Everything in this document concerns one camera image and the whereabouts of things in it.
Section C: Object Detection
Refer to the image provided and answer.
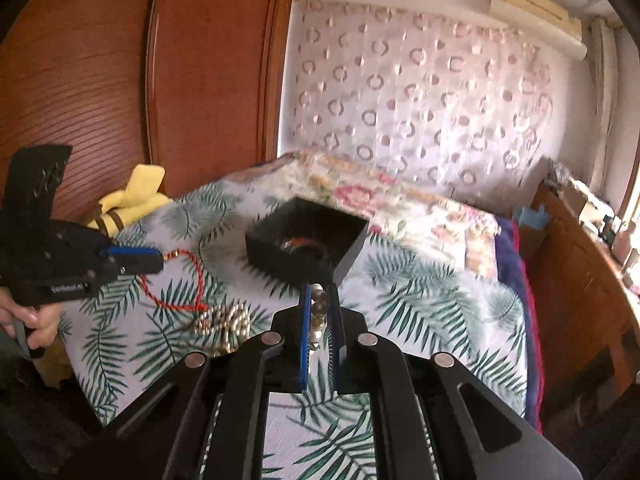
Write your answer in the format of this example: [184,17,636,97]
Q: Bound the black square jewelry box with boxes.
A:
[245,197,369,286]

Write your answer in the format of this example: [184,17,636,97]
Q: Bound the wooden wardrobe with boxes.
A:
[1,0,292,221]

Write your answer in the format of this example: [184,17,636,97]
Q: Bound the circle pattern wall curtain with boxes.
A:
[279,0,592,209]

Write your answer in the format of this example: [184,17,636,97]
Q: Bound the white air conditioner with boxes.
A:
[489,0,588,61]

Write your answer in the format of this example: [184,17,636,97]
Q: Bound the pink bottle on sideboard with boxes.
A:
[612,220,637,266]

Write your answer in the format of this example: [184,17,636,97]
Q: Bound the floral bedspread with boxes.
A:
[227,151,501,281]

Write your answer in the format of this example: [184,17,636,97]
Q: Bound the person's left hand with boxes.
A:
[0,287,63,350]

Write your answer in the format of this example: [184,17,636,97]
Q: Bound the wooden sideboard cabinet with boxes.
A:
[526,183,639,425]

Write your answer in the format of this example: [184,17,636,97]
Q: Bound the cardboard box on sideboard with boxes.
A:
[560,178,611,226]

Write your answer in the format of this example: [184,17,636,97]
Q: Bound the palm leaf print cloth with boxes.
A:
[60,181,527,479]

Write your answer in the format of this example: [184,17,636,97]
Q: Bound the white pearl necklace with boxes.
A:
[192,282,331,356]

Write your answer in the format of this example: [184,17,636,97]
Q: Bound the yellow plush toy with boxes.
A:
[87,165,172,237]

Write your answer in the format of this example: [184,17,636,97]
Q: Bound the dark blue blanket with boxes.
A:
[495,216,544,432]

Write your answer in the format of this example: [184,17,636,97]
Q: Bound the red cord bracelet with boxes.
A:
[136,248,212,314]

